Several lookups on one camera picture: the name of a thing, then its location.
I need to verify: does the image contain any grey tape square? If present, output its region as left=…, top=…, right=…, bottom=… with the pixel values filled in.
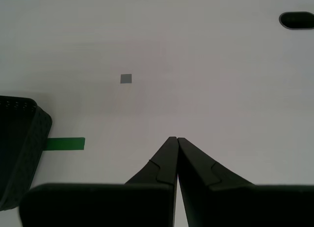
left=120, top=74, right=133, bottom=85

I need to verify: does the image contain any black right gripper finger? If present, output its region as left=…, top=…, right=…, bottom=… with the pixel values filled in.
left=178, top=137, right=314, bottom=227
left=19, top=136, right=178, bottom=227

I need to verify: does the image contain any black perforated plastic basket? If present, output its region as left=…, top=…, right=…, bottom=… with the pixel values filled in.
left=0, top=95, right=53, bottom=212

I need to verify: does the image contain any black oval cable grommet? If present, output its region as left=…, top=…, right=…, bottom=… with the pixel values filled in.
left=278, top=11, right=314, bottom=30

